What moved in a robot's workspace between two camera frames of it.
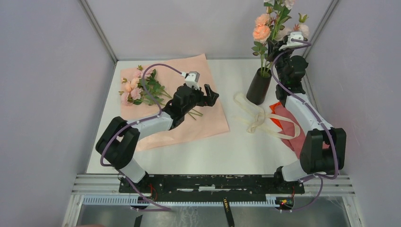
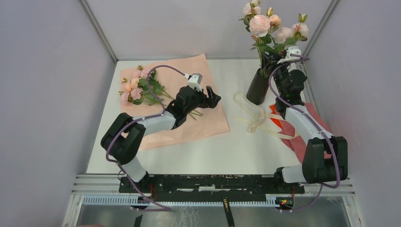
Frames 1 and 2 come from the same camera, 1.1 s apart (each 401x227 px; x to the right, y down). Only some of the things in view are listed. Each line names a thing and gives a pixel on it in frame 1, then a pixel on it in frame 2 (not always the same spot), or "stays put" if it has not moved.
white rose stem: x=283 y=16 → x=259 y=25
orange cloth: x=276 y=121 stays put
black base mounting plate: x=210 y=188 stays put
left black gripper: x=211 y=97 stays put
